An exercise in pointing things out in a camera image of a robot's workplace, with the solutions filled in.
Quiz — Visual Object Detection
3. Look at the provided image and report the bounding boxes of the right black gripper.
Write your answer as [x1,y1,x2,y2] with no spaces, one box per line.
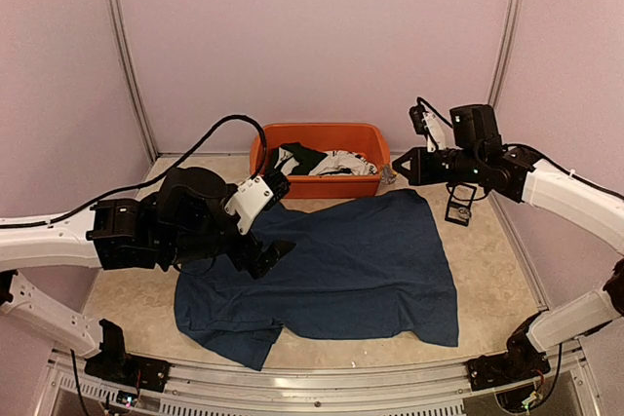
[393,146,484,185]

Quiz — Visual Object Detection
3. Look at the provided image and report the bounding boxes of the dark blue t-shirt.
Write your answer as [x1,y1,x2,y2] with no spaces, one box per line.
[175,189,459,370]

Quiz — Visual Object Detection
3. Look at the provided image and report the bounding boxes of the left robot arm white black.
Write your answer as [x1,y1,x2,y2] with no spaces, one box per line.
[1,153,294,382]

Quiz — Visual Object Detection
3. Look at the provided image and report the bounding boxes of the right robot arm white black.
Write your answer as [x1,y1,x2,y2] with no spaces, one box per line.
[392,97,623,381]

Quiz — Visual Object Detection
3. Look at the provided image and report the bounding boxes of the orange plastic tub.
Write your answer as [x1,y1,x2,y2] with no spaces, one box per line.
[264,123,390,199]

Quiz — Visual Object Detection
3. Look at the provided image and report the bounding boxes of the black square display box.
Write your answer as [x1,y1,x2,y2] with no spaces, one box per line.
[445,183,477,227]

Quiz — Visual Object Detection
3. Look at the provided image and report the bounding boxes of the black and white garment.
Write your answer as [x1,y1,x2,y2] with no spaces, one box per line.
[265,142,378,176]

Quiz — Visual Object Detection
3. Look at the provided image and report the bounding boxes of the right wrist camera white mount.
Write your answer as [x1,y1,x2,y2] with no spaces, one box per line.
[409,96,448,152]

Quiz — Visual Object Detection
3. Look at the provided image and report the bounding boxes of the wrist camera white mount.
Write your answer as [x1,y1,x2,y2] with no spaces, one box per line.
[409,96,448,152]
[224,170,291,235]

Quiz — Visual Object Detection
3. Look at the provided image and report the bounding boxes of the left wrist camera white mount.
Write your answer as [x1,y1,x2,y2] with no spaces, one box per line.
[224,170,291,235]

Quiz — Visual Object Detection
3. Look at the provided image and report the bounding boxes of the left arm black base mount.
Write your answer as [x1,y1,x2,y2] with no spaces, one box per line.
[85,355,172,393]

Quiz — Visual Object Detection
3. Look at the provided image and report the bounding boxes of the right aluminium corner post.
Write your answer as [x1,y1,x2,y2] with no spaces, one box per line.
[487,0,523,110]

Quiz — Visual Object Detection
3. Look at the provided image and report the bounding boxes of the aluminium corner post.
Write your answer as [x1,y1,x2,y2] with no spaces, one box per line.
[106,0,160,163]
[487,0,523,110]

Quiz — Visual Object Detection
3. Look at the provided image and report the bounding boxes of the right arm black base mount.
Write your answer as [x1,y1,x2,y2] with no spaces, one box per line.
[466,353,551,392]

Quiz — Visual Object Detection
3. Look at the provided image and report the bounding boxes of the left aluminium corner post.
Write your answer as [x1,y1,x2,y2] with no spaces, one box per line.
[106,0,160,163]

